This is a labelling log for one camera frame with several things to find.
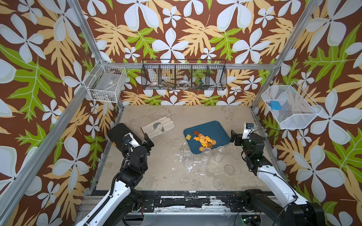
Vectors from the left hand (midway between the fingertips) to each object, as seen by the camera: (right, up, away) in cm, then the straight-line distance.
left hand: (140, 136), depth 76 cm
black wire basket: (+25, +41, +21) cm, 52 cm away
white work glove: (+5, +4, +30) cm, 31 cm away
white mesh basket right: (+88, +17, +6) cm, 90 cm away
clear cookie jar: (+48, -13, +15) cm, 52 cm away
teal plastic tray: (+48, +2, +28) cm, 55 cm away
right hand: (+57, +3, +7) cm, 58 cm away
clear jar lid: (+53, -22, +11) cm, 58 cm away
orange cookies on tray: (+39, -6, +20) cm, 44 cm away
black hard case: (-24, 0, +23) cm, 33 cm away
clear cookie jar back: (+27, -16, +14) cm, 34 cm away
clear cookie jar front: (+39, -14, +16) cm, 45 cm away
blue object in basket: (+81, +18, +10) cm, 84 cm away
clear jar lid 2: (+44, -29, +6) cm, 53 cm away
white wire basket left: (-24, +33, +10) cm, 42 cm away
